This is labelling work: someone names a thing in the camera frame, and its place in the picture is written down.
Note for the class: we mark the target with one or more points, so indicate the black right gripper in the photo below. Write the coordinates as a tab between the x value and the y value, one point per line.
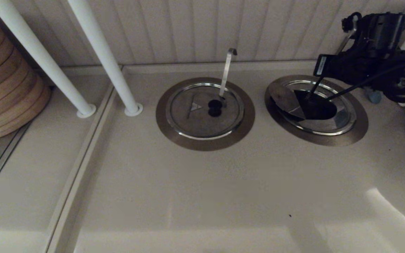
381	35

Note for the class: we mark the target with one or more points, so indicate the steel lid with black knob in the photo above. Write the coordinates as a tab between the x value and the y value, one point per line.
188	123
285	100

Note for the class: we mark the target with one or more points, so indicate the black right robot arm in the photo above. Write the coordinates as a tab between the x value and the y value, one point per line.
404	84

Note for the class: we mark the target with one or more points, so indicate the blue plastic spoon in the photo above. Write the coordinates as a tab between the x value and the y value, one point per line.
374	96

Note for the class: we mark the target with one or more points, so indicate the white support pole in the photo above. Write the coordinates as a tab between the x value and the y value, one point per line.
100	49
39	52

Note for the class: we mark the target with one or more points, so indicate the stacked bamboo steamer baskets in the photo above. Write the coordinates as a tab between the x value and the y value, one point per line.
5	88

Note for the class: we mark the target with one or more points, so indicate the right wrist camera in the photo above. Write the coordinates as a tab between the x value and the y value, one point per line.
345	24

